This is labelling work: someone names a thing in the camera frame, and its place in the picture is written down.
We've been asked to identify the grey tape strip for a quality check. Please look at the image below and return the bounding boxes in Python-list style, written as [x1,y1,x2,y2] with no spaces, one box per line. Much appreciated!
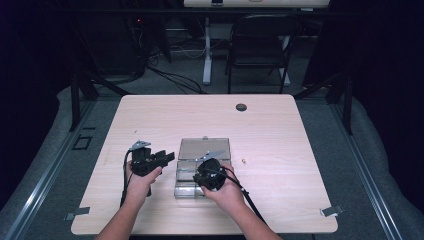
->
[319,205,344,218]
[64,206,91,222]

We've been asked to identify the black folding chair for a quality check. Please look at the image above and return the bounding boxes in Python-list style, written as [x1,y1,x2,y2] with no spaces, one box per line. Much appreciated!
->
[224,13,303,94]

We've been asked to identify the person's left hand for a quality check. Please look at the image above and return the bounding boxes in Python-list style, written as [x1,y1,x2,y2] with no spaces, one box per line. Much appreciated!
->
[124,161,163,203]

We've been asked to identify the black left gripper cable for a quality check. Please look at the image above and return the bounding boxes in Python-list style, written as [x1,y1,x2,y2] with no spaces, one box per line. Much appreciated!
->
[119,149,134,208]

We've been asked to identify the black floor cables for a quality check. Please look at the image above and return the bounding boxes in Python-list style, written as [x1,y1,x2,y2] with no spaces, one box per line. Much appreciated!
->
[146,64,205,95]

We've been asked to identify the aluminium floor rail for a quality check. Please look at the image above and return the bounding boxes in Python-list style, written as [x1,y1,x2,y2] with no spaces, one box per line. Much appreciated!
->
[3,99,96,240]
[329,103,404,240]

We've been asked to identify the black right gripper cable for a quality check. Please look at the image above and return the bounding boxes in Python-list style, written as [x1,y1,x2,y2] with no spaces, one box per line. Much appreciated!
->
[218,165,268,225]

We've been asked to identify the dark computer tower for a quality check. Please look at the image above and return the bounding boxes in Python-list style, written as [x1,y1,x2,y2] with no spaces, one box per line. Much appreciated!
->
[79,13,147,76]

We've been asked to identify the clear plastic compartment box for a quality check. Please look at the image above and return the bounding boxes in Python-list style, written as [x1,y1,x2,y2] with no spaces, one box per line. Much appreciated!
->
[173,135,234,200]

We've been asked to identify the person's right hand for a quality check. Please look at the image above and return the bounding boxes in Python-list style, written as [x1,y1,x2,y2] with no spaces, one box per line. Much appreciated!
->
[200,163,248,214]

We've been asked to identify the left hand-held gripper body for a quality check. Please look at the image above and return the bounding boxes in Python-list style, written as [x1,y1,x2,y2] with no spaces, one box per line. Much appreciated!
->
[129,139,163,178]

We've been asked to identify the black frame crossbar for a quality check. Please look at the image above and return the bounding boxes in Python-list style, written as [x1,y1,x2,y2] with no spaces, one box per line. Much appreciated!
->
[59,8,334,18]

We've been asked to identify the white desk with legs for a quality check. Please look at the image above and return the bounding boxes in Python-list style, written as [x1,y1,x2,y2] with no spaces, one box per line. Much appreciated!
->
[183,0,330,87]

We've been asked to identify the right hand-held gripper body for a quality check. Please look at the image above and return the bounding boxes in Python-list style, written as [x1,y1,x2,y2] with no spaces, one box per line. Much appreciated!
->
[193,149,228,192]

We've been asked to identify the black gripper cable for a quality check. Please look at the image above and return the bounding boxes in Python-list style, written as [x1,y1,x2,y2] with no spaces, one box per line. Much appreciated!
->
[119,149,134,208]
[218,165,268,225]

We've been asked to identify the black metal stand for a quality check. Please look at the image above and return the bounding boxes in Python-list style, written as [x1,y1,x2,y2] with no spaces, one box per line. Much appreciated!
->
[68,71,131,133]
[293,71,354,136]

